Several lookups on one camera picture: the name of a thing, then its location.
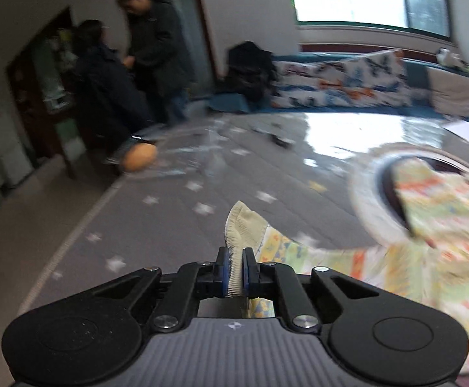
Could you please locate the right butterfly pillow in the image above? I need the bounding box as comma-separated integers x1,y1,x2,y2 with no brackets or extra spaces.
340,49,411,107

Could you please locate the orange mango fruit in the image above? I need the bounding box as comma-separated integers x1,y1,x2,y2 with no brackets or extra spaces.
120,143,157,173

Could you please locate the colourful patterned baby jacket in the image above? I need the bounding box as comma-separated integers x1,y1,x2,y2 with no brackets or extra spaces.
225,173,469,374

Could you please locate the standing person in dark jacket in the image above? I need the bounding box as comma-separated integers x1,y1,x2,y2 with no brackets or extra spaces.
117,0,194,124

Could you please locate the grey cushion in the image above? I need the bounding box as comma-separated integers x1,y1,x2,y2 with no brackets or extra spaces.
427,67,469,117

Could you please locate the clear plastic tray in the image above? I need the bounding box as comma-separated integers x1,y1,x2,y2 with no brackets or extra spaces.
105,119,229,180

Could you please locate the white plush toy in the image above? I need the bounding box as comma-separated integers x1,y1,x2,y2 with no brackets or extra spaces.
436,47,465,69

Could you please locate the seated person in dark clothes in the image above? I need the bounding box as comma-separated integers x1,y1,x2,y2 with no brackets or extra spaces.
72,19,152,155

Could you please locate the blue sofa bench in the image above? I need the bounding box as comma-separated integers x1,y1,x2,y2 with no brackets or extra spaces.
209,49,469,122

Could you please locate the butterfly pillow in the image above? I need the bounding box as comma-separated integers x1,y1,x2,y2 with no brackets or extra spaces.
340,49,411,107
271,61,353,108

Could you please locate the grey star pattern table mat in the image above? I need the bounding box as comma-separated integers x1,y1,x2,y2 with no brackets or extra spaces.
21,113,469,311

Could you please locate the round induction cooktop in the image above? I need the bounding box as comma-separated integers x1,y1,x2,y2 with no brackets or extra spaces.
373,150,469,234

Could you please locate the black bag on sofa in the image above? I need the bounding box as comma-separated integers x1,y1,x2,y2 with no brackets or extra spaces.
222,41,277,107

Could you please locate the left butterfly pillow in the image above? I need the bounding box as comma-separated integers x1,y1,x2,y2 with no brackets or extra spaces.
271,61,353,108

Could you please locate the black marker pen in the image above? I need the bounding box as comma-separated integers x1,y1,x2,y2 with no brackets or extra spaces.
251,126,296,149

